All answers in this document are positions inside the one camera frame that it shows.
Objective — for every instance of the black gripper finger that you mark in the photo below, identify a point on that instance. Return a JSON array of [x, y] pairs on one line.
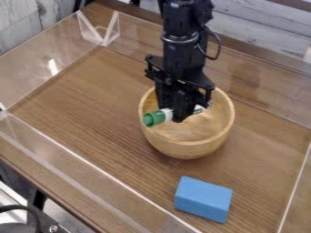
[[165, 94], [185, 103]]

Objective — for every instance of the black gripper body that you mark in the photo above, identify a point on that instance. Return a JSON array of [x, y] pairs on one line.
[[181, 67]]

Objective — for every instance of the green and white marker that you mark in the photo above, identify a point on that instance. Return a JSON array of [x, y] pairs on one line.
[[159, 116]]

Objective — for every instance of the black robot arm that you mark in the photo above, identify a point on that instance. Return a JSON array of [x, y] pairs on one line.
[[185, 24]]

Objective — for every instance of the brown wooden bowl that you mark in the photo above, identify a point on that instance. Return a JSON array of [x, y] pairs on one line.
[[199, 135]]

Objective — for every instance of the blue foam block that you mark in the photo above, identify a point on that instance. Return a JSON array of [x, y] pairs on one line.
[[203, 199]]

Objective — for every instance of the clear acrylic tray walls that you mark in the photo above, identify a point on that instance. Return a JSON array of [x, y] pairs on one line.
[[71, 87]]

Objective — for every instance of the black metal bracket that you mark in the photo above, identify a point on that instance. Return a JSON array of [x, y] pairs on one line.
[[50, 225]]

